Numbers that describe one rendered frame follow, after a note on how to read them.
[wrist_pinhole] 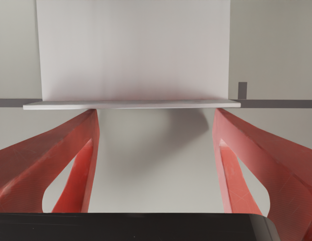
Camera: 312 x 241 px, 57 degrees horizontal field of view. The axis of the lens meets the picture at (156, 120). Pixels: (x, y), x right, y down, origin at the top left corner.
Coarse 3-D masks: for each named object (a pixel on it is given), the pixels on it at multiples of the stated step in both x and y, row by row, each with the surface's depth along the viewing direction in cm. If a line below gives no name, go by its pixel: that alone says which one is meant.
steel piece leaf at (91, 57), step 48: (48, 0) 13; (96, 0) 13; (144, 0) 13; (192, 0) 13; (48, 48) 13; (96, 48) 13; (144, 48) 13; (192, 48) 13; (48, 96) 13; (96, 96) 13; (144, 96) 13; (192, 96) 13
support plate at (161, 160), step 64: (0, 0) 13; (256, 0) 13; (0, 64) 13; (256, 64) 13; (0, 128) 14; (128, 128) 14; (192, 128) 14; (128, 192) 14; (192, 192) 14; (256, 192) 14
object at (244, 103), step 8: (0, 104) 13; (8, 104) 13; (16, 104) 13; (24, 104) 13; (248, 104) 14; (256, 104) 14; (264, 104) 14; (272, 104) 14; (280, 104) 14; (288, 104) 14; (296, 104) 14; (304, 104) 14
